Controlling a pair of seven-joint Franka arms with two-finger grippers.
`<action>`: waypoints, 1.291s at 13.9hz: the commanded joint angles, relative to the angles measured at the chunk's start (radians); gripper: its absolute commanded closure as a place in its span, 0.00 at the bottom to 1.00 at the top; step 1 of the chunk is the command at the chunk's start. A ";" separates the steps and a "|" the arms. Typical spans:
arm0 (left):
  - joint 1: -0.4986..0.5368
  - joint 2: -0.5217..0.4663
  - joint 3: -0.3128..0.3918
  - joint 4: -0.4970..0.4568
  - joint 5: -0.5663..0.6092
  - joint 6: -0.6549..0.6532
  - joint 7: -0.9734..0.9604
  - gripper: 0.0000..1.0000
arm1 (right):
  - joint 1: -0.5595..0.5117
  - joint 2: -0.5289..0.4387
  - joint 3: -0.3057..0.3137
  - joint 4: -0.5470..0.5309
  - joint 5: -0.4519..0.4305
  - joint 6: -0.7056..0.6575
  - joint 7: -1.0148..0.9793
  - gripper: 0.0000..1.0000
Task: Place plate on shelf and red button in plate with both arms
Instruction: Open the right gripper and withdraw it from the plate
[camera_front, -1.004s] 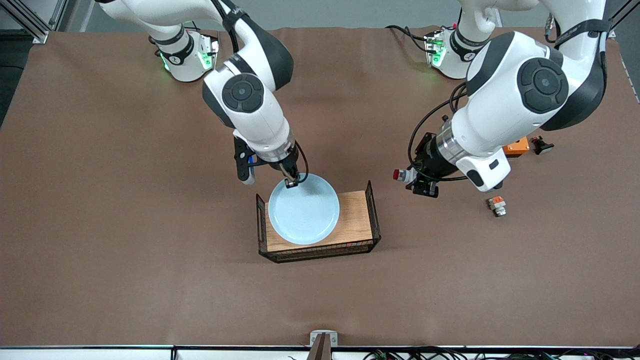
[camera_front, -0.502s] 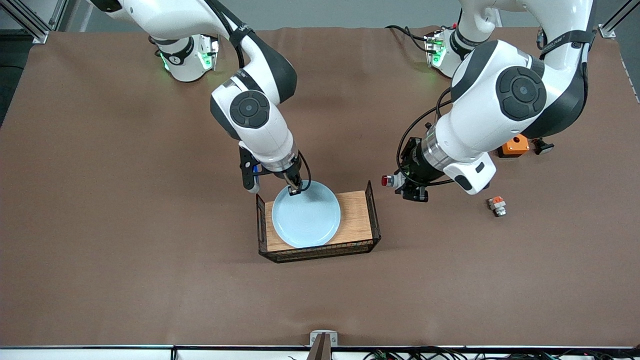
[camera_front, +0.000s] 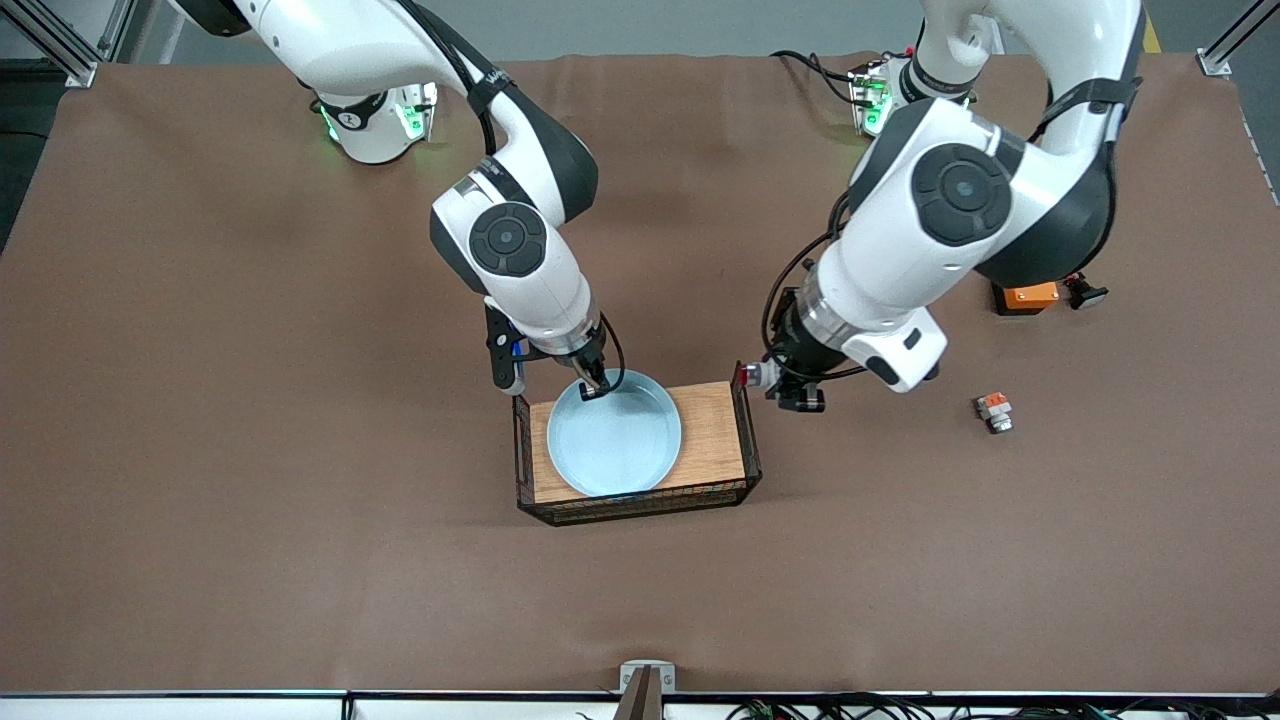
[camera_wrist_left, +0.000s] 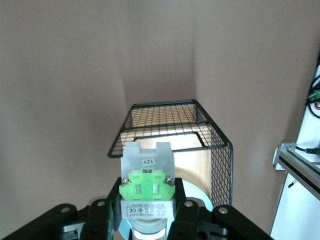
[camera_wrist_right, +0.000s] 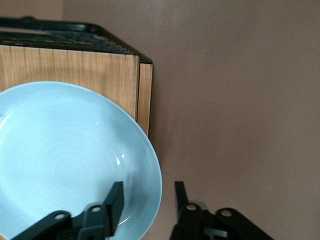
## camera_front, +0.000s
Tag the aluminium frame profile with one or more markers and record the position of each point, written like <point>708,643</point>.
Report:
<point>1225,45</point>
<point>60,45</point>

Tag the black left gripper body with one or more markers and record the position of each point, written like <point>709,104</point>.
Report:
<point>794,345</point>

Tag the light blue round plate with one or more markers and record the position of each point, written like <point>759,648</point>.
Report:
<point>615,440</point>

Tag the orange button enclosure box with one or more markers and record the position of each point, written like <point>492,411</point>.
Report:
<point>1030,298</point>

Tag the red push button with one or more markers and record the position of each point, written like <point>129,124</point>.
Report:
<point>745,376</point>

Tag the brown table mat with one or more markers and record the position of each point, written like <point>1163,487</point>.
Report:
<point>200,450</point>

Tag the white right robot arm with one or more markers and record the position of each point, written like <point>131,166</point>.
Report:
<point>520,270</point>

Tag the black square push button switch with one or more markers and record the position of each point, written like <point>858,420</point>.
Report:
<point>1085,293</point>

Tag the white table edge rail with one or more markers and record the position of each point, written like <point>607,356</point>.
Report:
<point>200,705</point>

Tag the grey orange contact block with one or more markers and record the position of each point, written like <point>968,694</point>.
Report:
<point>994,412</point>

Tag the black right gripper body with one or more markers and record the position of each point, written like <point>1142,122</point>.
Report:
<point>591,366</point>

